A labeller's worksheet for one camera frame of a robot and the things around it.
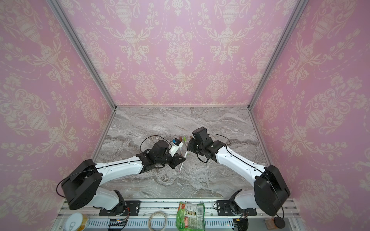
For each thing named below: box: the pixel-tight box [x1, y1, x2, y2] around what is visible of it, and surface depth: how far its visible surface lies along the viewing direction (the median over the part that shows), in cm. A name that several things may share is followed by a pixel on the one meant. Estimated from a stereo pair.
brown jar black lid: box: [264, 216, 286, 230], surface depth 64 cm
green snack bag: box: [175, 201, 206, 231], surface depth 72 cm
